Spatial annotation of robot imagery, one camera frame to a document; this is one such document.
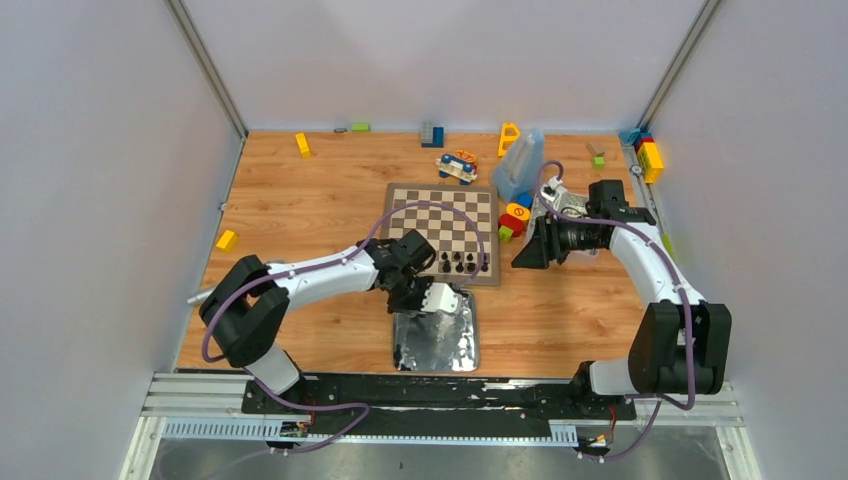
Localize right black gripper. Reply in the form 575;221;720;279
511;210;602;270

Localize red yellow blue block toy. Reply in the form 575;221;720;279
497;193;533;242

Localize silver tray black pieces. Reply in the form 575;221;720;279
392;290;480;374

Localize silver tray white pieces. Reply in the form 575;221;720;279
556;192;605;260

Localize translucent blue plastic container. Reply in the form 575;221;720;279
490;128;545;203

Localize wooden chessboard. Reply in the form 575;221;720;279
380;182;501;287

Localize colourful toy car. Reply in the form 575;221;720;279
435;150;478;185

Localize grey cylinder tube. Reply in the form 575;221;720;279
186;292;205;306

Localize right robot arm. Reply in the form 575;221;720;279
511;177;732;418

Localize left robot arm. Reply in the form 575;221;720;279
199;231;460;413

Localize wooden brown block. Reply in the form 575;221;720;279
586;142;605;158

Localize yellow red blue brick stack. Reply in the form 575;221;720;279
618;129;665;184

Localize blue grey block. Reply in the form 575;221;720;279
420;121;445;148

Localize yellow block left edge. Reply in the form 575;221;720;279
215;229;239;253

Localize yellow block far left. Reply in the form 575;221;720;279
295;132;313;158

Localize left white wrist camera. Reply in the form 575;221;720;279
421;282;462;314

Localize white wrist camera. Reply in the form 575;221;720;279
421;282;462;314
536;175;570;212

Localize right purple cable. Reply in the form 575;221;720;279
533;160;698;463

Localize purple cable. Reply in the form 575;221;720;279
533;160;698;463
199;199;490;458

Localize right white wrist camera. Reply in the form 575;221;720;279
536;175;570;212

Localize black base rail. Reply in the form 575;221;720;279
235;373;640;446

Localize yellow triangular frame toy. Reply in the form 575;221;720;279
497;122;521;158

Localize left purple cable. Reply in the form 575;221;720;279
199;199;490;458

